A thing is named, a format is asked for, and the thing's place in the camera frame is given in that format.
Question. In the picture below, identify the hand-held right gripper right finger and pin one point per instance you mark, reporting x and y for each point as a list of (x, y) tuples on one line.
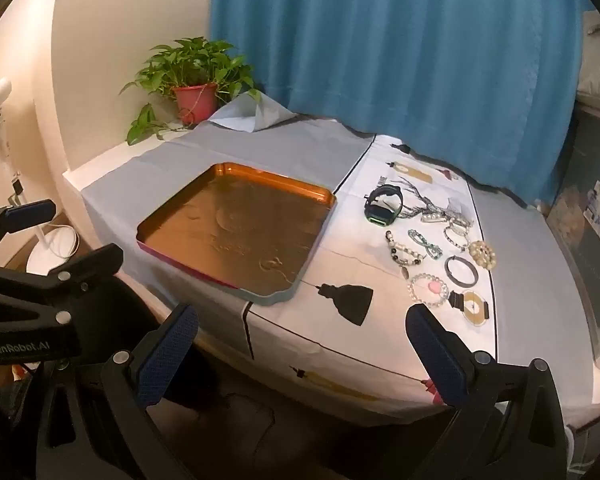
[(436, 360)]

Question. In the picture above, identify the black green smart watch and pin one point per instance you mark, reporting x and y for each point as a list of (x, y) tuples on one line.
[(375, 212)]

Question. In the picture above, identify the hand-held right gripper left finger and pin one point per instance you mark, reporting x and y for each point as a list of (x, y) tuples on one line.
[(170, 355)]

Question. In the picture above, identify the dark translucent storage box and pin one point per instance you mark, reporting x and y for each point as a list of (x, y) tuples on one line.
[(580, 160)]

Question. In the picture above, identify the blue curtain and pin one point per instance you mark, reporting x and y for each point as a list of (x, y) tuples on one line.
[(405, 60)]

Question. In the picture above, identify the white standing fan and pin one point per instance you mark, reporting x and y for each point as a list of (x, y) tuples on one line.
[(55, 250)]

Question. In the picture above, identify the pearl hair clip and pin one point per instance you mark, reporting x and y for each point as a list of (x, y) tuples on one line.
[(435, 217)]

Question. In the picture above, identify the green plant in red pot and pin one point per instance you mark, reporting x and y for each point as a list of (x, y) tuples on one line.
[(196, 102)]

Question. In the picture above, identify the grey bangle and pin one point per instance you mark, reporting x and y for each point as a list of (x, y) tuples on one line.
[(450, 274)]

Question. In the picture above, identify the grey white printed tablecloth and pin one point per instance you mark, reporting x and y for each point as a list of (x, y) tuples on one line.
[(290, 145)]

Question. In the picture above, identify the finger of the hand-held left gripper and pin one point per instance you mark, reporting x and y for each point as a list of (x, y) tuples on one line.
[(27, 214), (87, 270)]

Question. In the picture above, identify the dark plaid cloth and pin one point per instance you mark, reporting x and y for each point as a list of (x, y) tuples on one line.
[(580, 450)]

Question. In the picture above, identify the copper metal tray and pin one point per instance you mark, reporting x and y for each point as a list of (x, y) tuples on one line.
[(240, 230)]

